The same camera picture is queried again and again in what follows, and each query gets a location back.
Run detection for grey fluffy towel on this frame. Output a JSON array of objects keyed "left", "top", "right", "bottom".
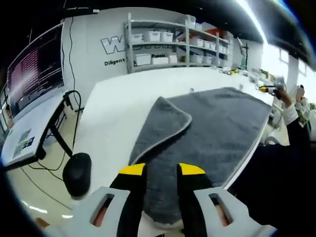
[{"left": 128, "top": 86, "right": 274, "bottom": 227}]

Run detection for person's right hand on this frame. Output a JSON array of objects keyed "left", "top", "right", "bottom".
[{"left": 276, "top": 89, "right": 294, "bottom": 108}]

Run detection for assorted white desk items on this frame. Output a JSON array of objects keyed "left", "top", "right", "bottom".
[{"left": 243, "top": 68, "right": 275, "bottom": 82}]

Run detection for black computer mouse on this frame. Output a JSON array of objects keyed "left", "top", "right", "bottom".
[{"left": 62, "top": 152, "right": 92, "bottom": 198}]

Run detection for ceiling light strip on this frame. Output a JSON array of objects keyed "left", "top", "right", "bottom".
[{"left": 234, "top": 0, "right": 270, "bottom": 45}]

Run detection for person in black clothing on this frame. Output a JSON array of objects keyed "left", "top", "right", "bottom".
[{"left": 228, "top": 138, "right": 316, "bottom": 237}]

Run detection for grey metal shelf rack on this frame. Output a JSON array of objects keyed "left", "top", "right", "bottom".
[{"left": 123, "top": 13, "right": 234, "bottom": 74}]

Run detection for white monitor desk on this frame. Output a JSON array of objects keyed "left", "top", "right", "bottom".
[{"left": 1, "top": 93, "right": 75, "bottom": 168}]

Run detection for row of white storage bins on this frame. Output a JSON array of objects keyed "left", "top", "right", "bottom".
[{"left": 134, "top": 14, "right": 234, "bottom": 67}]

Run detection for large curved monitor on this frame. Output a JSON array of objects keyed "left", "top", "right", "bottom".
[{"left": 6, "top": 23, "right": 65, "bottom": 123}]

